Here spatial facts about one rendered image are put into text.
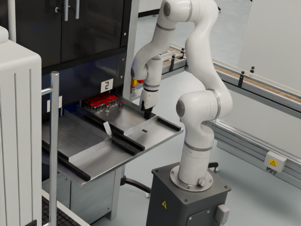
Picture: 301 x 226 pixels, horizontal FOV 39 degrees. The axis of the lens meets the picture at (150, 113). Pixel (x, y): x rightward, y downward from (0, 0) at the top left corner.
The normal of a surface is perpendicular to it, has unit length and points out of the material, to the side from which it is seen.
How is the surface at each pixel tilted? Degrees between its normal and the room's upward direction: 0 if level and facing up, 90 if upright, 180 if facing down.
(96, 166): 0
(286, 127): 90
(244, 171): 0
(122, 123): 0
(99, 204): 90
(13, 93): 90
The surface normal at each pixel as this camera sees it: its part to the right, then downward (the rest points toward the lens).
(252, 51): -0.64, 0.29
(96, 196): 0.76, 0.39
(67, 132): 0.12, -0.87
